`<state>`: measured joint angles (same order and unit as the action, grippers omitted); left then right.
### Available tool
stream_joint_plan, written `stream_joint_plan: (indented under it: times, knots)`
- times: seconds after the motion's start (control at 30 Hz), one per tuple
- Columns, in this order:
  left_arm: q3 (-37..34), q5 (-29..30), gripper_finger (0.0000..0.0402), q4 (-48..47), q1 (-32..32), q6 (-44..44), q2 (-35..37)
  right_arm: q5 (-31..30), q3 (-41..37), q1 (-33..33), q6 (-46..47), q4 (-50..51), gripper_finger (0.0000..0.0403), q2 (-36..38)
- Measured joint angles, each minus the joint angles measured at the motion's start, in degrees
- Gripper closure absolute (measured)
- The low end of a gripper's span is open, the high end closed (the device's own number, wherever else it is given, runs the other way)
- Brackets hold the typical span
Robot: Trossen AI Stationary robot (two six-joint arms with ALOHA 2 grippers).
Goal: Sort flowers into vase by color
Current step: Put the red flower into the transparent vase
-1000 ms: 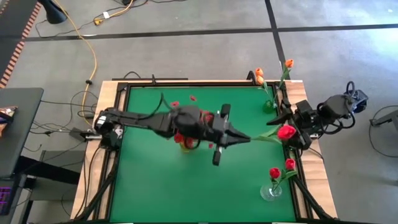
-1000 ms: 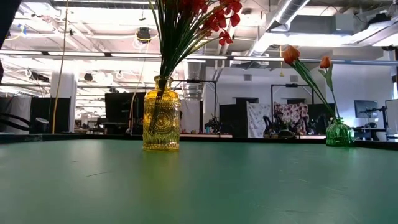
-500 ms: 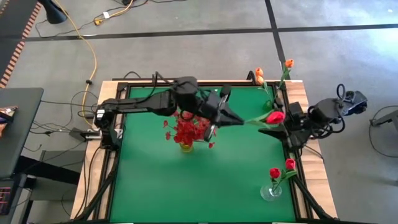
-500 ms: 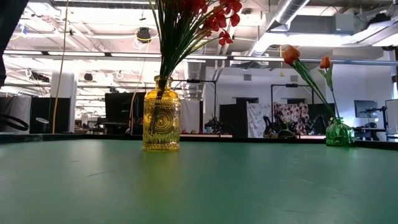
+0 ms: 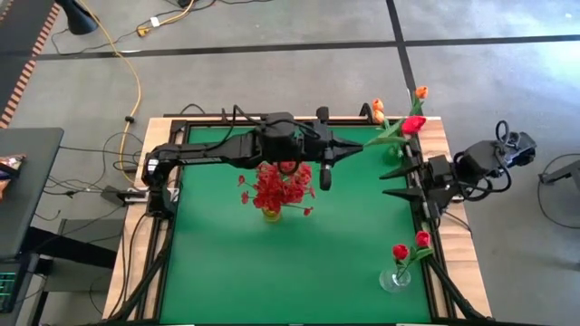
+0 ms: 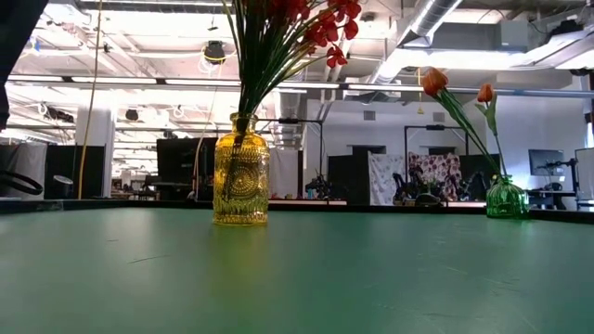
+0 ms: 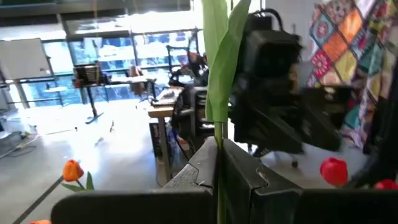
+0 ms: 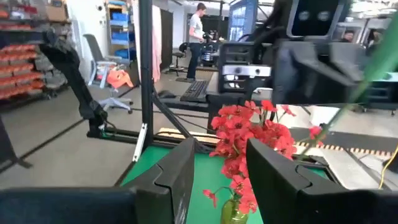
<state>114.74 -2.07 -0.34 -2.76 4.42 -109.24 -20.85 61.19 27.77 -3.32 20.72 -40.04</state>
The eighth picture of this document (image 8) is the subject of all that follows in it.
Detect orange cloth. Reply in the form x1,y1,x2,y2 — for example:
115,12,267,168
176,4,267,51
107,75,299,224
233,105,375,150
106,68,134,90

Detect yellow glass vase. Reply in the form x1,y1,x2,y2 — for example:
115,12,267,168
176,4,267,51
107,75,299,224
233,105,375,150
220,197,249,224

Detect storage shelf red bins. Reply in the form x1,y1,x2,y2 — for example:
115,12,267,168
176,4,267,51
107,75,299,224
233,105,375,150
0,0,71,106

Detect blue screen computer monitor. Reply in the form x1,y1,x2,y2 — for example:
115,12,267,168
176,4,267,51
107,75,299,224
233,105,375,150
228,0,259,43

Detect red tulip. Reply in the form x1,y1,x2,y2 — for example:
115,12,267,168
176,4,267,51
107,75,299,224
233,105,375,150
297,12,398,159

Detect dark grey desk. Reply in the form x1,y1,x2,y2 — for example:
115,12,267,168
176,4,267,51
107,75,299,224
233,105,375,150
158,70,274,113

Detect white aluminium rail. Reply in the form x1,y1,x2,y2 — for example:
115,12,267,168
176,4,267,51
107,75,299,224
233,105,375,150
132,123,149,163

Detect black frame post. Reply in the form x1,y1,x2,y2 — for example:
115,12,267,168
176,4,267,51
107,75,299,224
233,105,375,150
138,0,155,147

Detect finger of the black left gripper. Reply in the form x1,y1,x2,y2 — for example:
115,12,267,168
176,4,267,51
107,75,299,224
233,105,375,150
273,42,355,105
329,43,371,83

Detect black frame brace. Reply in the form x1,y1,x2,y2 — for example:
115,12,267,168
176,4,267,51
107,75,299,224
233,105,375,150
152,86,212,153

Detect long yellow floor cable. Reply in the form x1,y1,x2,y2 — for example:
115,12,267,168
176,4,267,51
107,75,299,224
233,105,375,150
377,142,398,190

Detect red poppy bunch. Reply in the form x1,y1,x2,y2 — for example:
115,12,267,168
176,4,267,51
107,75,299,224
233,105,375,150
202,99,299,215
217,99,326,215

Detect black computer mouse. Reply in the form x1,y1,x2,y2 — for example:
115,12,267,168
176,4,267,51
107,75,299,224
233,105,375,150
157,89,177,100

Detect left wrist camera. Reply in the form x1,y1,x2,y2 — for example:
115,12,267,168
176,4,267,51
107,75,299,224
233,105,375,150
285,0,346,40

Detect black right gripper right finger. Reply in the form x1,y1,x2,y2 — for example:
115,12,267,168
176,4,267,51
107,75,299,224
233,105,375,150
247,139,398,224

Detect green table mat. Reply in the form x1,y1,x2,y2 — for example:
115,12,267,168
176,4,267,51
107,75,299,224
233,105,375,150
119,144,330,224

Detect shelf with blue bins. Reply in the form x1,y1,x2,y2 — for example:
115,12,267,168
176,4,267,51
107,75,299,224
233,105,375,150
107,0,136,62

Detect person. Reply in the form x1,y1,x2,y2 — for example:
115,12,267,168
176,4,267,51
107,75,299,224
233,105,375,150
340,29,357,44
366,29,385,55
185,2,208,81

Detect black mat striped edge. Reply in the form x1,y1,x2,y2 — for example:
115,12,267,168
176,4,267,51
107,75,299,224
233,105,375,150
289,126,398,158

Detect black stool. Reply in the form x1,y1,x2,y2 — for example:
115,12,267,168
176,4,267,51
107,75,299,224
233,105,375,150
169,42,189,77

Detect pink hanging cloth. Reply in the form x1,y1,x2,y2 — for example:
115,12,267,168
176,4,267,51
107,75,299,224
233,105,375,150
151,4,163,83

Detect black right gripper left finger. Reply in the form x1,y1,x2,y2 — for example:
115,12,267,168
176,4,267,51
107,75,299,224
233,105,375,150
0,138,195,224

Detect black keyboard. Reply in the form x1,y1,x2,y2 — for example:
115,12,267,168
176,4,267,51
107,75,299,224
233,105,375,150
179,80,210,103

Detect grey office chair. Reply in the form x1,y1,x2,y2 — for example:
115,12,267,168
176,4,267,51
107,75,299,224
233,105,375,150
82,33,134,114

